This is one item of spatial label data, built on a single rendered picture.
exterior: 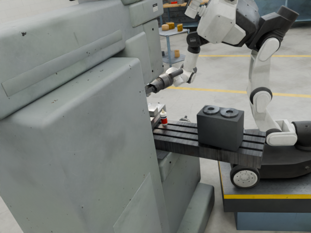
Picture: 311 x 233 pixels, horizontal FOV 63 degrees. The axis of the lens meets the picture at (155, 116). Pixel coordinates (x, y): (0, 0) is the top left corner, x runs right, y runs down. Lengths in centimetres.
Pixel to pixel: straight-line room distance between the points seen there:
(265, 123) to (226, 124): 67
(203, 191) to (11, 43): 184
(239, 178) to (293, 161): 39
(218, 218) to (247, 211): 32
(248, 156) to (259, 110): 51
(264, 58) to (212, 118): 56
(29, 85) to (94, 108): 19
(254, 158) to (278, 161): 61
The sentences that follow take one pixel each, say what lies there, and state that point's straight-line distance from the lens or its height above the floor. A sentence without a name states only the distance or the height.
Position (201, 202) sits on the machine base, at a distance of 216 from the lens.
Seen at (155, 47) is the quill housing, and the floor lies 148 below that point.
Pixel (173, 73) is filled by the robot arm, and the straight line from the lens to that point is 157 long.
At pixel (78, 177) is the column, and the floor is 135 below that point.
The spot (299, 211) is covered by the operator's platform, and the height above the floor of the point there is 22.
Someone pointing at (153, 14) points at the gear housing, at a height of 165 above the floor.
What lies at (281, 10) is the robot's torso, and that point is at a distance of 172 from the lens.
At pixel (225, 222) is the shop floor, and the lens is 229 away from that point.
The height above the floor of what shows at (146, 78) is 138.
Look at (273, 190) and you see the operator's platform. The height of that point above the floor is 40.
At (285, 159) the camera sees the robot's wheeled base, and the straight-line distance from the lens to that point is 202.
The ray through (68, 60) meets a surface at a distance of 87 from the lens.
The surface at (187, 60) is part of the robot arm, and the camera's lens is 183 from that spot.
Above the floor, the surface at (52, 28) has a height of 173.
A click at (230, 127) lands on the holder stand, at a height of 110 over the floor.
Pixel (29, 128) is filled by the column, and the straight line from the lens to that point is 71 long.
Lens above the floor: 183
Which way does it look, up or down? 30 degrees down
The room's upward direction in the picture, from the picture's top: 9 degrees counter-clockwise
